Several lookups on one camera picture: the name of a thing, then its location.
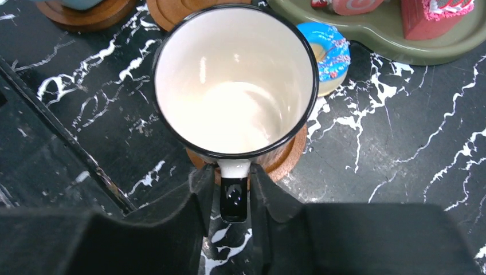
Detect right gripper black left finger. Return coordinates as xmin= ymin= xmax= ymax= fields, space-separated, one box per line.
xmin=1 ymin=164 xmax=215 ymax=274

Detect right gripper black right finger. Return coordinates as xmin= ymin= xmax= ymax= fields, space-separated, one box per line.
xmin=250 ymin=164 xmax=480 ymax=274

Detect brown wooden coaster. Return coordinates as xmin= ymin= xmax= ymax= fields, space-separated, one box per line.
xmin=186 ymin=124 xmax=307 ymax=186
xmin=146 ymin=0 xmax=252 ymax=31

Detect white cup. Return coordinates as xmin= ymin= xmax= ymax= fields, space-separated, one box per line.
xmin=153 ymin=3 xmax=319 ymax=223

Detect blue frosted donut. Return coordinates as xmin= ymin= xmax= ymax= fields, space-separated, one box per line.
xmin=297 ymin=22 xmax=351 ymax=97

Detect brown wooden coasters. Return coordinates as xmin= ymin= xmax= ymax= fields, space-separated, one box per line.
xmin=36 ymin=0 xmax=137 ymax=33

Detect pink swirl roll cake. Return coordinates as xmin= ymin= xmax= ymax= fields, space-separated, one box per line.
xmin=311 ymin=0 xmax=383 ymax=16

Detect pink sprinkled cake slice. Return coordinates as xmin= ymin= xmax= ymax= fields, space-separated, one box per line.
xmin=401 ymin=0 xmax=475 ymax=41

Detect green three-tier serving stand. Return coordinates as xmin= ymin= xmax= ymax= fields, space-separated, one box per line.
xmin=268 ymin=1 xmax=485 ymax=65

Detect blue mug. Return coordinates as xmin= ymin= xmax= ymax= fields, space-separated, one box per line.
xmin=32 ymin=0 xmax=103 ymax=11

